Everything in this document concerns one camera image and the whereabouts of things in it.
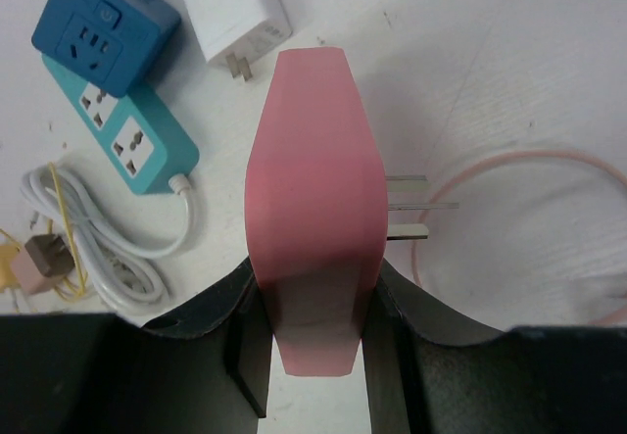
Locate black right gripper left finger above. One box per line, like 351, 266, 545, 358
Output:
1, 263, 272, 433

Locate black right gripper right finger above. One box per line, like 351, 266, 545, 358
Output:
362, 264, 626, 433

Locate white power strip cable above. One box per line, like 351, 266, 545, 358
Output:
19, 159, 205, 315

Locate beige pink plug adapter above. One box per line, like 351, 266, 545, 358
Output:
10, 233, 74, 295

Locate pink triangular socket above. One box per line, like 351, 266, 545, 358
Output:
243, 46, 461, 377

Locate teal power strip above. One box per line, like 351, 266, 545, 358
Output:
42, 56, 200, 195

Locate dark blue plug adapter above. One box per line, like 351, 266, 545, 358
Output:
31, 0, 181, 98

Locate white usb charger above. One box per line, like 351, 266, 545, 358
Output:
183, 0, 293, 81

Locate yellow usb charger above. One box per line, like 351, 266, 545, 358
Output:
0, 243, 21, 293

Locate yellow thin cable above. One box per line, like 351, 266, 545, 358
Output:
0, 162, 92, 303

